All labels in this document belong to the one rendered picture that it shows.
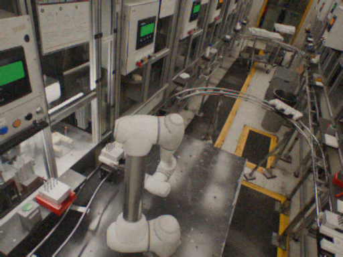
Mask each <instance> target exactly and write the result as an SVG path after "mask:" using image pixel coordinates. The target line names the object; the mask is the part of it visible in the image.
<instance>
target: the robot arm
mask: <svg viewBox="0 0 343 257"><path fill-rule="evenodd" d="M183 135H184V122H183V120H182V117H181V116H180V115H179V114H174V113H173V114H167V115H166V116H151V115H144V114H133V115H128V116H124V117H121V118H119V119H117V120H116V122H115V128H114V138H115V140H116V142H118V143H120V144H122V146H123V148H124V152H126V159H125V165H123V164H120V165H119V166H118V165H117V164H114V163H113V162H110V163H109V167H111V168H113V169H116V170H117V172H118V174H120V175H121V176H123V177H124V200H123V212H122V213H121V214H120V215H119V216H118V219H117V221H116V222H113V223H112V224H111V225H110V226H109V227H108V230H107V243H108V247H110V249H112V250H115V251H117V252H130V253H137V252H143V253H142V254H143V255H144V256H148V257H174V256H175V255H176V252H177V250H178V248H179V246H181V244H182V242H181V241H180V236H181V233H180V227H179V223H178V221H177V220H176V218H175V217H172V216H170V215H164V216H160V217H158V218H155V219H154V220H148V221H146V220H145V216H144V215H143V214H142V208H143V196H144V190H145V189H146V190H148V191H149V192H150V193H154V194H155V195H158V196H160V197H166V196H168V194H169V192H170V190H171V188H172V187H171V185H170V184H169V183H168V180H169V178H170V177H171V176H172V173H173V172H174V171H175V169H176V159H175V158H174V157H173V154H174V152H175V151H176V149H177V148H178V147H179V145H180V143H181V142H182V138H183ZM152 145H160V159H161V162H160V163H159V165H158V167H157V170H156V172H155V174H154V175H153V176H150V175H148V174H146V173H145V172H146V165H147V154H148V152H150V150H151V147H152Z"/></svg>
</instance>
